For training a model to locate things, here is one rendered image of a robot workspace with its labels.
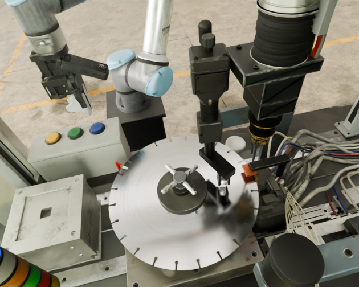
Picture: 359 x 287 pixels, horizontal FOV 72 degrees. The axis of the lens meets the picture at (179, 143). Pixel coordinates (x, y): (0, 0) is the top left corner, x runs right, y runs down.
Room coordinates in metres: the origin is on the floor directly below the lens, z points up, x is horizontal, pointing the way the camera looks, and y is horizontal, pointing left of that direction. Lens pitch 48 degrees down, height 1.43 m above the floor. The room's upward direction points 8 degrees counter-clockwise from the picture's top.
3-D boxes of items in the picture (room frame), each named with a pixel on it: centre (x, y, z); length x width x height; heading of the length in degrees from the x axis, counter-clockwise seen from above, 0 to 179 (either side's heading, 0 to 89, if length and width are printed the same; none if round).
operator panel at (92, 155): (0.56, 0.32, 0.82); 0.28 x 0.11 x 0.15; 96
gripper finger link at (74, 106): (0.57, 0.27, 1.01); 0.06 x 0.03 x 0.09; 96
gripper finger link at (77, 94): (0.56, 0.25, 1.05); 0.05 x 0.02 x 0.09; 6
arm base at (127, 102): (0.90, 0.18, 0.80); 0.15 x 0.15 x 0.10
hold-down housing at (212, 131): (0.32, -0.06, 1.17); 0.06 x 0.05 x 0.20; 87
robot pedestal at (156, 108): (0.90, 0.18, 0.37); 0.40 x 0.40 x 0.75; 6
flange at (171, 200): (0.29, 0.01, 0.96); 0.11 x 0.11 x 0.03
